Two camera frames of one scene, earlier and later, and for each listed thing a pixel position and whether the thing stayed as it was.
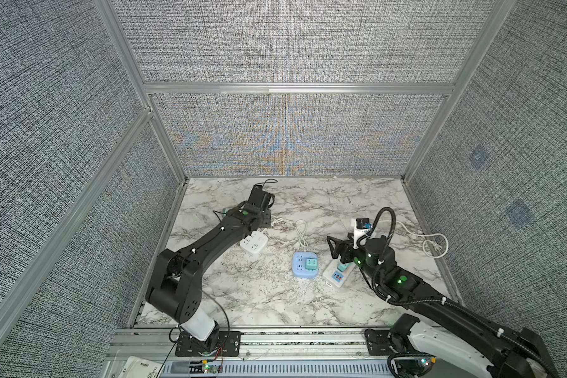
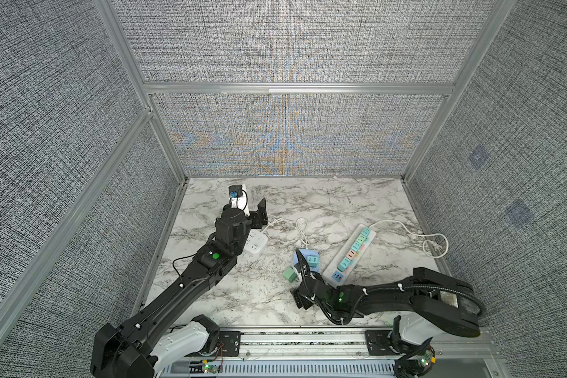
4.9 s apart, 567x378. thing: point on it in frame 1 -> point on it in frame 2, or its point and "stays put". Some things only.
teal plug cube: [342, 266] stays put
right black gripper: [342, 246] -> [298, 300]
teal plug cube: [311, 263] stays put
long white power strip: [335, 276] stays put
